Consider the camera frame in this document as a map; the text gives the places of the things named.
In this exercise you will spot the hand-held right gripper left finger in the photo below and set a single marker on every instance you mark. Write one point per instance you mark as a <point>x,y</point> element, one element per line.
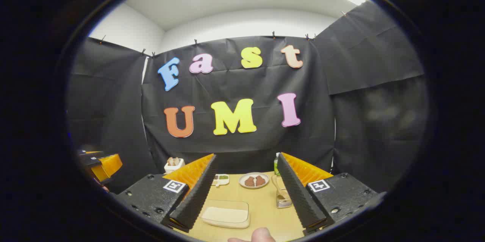
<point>197,192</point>

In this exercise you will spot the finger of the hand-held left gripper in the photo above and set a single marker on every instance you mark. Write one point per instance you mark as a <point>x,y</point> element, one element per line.
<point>110,166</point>

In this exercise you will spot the black backdrop cloth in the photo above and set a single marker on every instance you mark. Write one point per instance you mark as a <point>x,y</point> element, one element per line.
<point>265,83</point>

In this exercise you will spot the white divided bean dish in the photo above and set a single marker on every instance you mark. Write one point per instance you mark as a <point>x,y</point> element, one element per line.
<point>221,179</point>

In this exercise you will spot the wooden spoon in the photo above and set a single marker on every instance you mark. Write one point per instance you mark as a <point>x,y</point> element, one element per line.
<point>278,187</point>

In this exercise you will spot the white round plate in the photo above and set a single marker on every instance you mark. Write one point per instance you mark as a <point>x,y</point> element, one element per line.
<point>254,187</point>

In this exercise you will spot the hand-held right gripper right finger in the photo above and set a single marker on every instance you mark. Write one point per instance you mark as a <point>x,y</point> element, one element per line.
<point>299,196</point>

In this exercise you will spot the green drink bottle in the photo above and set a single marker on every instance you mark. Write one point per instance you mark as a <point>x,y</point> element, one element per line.
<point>276,164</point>

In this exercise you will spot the clear box of rice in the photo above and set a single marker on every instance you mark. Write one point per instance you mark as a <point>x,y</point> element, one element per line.
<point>225,214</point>

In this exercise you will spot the brown meat piece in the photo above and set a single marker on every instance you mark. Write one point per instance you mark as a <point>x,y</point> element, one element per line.
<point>249,181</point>
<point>260,180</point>

